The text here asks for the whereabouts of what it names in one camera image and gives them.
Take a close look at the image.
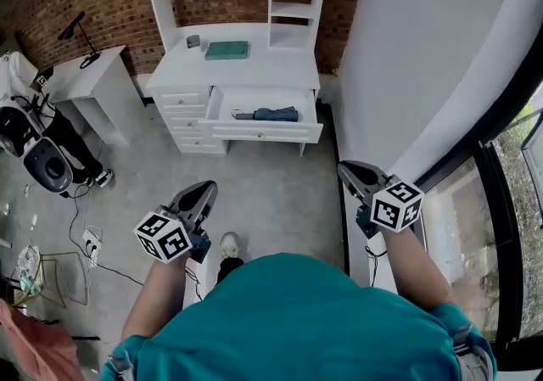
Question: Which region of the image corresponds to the person's left forearm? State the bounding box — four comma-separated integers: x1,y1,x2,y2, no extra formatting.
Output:
120,252,192,342

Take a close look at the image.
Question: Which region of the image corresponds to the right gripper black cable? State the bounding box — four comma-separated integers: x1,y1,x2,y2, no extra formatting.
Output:
364,244,389,288

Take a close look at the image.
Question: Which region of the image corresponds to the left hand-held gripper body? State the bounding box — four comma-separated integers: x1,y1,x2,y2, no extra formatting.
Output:
133,180,219,265

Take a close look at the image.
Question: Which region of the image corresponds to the black window frame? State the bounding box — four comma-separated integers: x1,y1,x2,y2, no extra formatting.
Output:
414,31,543,372

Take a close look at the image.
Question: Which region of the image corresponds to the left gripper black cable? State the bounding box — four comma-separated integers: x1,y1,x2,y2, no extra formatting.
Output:
184,266,205,302

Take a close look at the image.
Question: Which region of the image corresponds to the black floor cable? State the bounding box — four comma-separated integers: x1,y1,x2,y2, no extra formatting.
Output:
66,182,146,288

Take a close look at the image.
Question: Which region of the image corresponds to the person's white shoe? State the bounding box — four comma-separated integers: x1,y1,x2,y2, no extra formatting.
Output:
220,232,242,261

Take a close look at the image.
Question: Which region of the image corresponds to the person's teal shirt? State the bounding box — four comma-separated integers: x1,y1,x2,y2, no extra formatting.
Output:
100,252,498,381

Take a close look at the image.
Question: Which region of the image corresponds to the white power strip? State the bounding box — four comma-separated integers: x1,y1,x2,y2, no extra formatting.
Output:
81,226,104,258

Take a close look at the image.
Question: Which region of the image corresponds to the white desk with hutch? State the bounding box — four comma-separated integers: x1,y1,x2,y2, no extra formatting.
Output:
138,0,333,158

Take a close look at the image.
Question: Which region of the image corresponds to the blue umbrella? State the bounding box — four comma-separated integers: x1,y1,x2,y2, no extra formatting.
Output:
231,105,300,123

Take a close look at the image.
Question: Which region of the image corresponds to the grey and white device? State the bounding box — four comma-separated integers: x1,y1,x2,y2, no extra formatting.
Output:
0,104,76,194

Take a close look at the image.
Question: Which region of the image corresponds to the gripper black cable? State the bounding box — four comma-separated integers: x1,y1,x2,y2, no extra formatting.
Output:
184,266,205,302
364,244,389,288

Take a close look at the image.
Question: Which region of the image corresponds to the black desk lamp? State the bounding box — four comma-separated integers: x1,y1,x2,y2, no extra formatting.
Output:
57,10,103,70

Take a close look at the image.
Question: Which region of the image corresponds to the gold wire rack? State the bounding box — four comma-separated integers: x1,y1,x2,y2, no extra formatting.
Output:
11,249,91,310

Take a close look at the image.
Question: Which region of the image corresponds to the person's black trouser leg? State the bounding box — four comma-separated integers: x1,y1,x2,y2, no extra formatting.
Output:
216,256,246,285

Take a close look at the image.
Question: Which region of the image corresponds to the small white side table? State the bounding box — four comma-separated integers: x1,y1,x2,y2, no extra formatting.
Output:
43,44,146,148

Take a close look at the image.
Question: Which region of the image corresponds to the small white drawer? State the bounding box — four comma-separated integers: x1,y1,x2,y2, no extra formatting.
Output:
175,132,229,155
154,89,212,115
166,112,210,135

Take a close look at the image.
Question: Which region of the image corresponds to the wide white drawer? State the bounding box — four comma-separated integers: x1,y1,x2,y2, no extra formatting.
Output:
199,86,325,145

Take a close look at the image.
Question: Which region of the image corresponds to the clear plastic bag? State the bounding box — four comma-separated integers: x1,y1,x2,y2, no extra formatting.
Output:
14,244,42,292

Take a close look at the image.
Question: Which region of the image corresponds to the person's right forearm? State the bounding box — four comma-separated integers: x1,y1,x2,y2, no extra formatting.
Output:
380,226,459,313

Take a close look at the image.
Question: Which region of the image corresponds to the green book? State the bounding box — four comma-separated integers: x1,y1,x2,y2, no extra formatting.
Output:
204,40,251,62

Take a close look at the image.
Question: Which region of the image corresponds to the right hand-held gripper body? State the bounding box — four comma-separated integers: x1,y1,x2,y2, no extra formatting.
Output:
337,160,425,240

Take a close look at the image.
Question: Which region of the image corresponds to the pink cloth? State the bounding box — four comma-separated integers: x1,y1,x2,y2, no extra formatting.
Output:
0,297,85,381

